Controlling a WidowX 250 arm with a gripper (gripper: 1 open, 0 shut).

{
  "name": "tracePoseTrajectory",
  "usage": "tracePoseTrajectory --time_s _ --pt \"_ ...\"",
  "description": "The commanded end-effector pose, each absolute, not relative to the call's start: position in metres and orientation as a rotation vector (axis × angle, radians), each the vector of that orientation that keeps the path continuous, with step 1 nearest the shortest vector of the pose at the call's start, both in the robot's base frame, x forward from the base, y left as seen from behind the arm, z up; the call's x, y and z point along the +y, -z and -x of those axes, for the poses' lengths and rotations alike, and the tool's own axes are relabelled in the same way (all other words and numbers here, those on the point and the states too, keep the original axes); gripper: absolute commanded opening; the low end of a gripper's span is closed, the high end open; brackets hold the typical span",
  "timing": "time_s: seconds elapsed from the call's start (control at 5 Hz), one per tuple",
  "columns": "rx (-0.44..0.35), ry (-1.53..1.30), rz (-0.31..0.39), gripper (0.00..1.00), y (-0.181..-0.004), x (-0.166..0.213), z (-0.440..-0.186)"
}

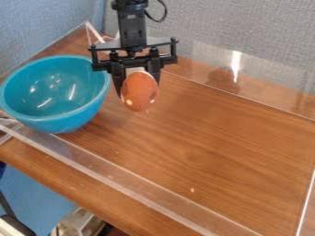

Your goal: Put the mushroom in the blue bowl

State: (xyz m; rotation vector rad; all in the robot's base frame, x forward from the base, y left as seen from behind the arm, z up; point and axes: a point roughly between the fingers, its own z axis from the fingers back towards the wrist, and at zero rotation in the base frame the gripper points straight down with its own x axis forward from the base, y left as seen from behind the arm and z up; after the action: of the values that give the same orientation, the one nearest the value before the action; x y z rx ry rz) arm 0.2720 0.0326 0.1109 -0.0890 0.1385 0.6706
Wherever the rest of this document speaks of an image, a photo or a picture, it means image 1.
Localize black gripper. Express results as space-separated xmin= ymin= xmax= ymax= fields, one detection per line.
xmin=88 ymin=37 xmax=179 ymax=95

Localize brown and white toy mushroom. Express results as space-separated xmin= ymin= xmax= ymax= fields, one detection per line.
xmin=120 ymin=67 xmax=159 ymax=112

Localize blue plastic bowl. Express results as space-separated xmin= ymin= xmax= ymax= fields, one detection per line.
xmin=0 ymin=54 xmax=111 ymax=134

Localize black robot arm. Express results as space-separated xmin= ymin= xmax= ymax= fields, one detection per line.
xmin=88 ymin=0 xmax=179 ymax=94

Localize clear acrylic back barrier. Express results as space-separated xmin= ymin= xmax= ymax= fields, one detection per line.
xmin=165 ymin=40 xmax=315 ymax=121

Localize clear acrylic barrier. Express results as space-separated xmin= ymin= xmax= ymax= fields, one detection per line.
xmin=0 ymin=118 xmax=262 ymax=236
xmin=165 ymin=40 xmax=315 ymax=121

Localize clear acrylic front barrier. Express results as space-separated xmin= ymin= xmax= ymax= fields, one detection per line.
xmin=0 ymin=118 xmax=262 ymax=236

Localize white box under table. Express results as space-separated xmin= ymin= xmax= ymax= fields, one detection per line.
xmin=51 ymin=207 xmax=106 ymax=236

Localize grey black object bottom left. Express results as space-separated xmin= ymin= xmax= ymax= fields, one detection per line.
xmin=0 ymin=191 xmax=38 ymax=236

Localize clear acrylic corner bracket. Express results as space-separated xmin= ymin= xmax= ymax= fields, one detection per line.
xmin=86 ymin=21 xmax=119 ymax=44

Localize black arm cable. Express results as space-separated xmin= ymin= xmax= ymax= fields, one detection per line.
xmin=145 ymin=0 xmax=169 ymax=23

